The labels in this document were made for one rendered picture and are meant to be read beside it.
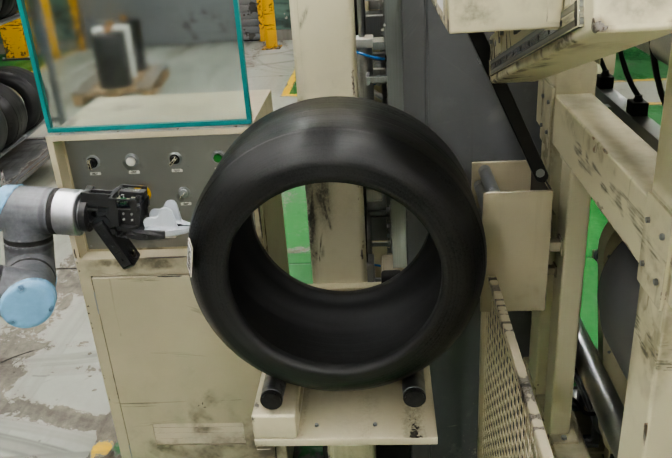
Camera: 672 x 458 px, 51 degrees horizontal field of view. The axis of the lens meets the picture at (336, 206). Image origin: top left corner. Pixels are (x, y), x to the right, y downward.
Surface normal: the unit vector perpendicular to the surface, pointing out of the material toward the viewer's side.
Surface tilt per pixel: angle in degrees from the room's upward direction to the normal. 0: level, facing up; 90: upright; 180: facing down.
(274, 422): 90
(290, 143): 44
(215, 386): 89
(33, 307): 89
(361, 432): 0
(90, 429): 0
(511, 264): 90
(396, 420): 0
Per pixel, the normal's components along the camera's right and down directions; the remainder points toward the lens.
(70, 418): -0.06, -0.92
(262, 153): -0.37, -0.33
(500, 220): -0.05, 0.40
